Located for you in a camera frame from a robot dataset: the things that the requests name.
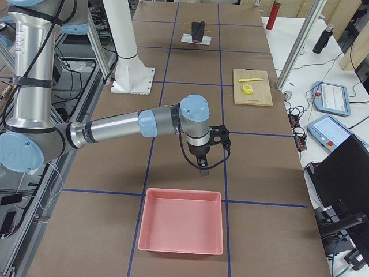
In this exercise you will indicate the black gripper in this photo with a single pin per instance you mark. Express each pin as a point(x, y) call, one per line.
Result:
point(198, 151)

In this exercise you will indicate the dark grey cloth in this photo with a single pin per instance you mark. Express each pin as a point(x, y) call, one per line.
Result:
point(197, 29)

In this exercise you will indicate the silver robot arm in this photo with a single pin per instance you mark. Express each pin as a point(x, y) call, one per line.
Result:
point(31, 139)

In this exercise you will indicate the yellow lemon slice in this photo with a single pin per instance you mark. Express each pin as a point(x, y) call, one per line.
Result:
point(247, 89)

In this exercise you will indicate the bamboo cutting board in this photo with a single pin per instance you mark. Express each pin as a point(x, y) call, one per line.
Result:
point(261, 89)

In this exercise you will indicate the yellow plastic knife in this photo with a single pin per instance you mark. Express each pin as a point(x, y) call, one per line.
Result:
point(241, 80)

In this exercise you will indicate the near blue teach pendant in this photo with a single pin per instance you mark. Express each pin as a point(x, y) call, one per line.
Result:
point(329, 132)

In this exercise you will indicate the blue teach pendant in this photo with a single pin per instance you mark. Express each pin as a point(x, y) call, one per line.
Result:
point(331, 98)
point(329, 132)

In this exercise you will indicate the white rectangular tray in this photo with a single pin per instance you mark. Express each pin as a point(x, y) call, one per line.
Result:
point(187, 38)

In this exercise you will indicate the black monitor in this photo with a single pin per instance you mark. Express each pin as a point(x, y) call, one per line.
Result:
point(341, 179)

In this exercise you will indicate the far blue teach pendant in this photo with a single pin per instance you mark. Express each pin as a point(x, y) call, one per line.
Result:
point(331, 98)

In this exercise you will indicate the black bottle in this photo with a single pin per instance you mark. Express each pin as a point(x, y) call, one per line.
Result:
point(323, 39)

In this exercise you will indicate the red bottle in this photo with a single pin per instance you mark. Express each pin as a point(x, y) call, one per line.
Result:
point(273, 15)

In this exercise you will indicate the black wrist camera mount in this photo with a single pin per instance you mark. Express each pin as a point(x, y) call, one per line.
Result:
point(220, 135)

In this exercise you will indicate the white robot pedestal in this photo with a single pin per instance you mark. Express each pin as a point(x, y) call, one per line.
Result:
point(131, 75)

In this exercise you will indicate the aluminium frame post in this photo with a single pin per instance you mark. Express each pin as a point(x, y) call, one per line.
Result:
point(301, 38)

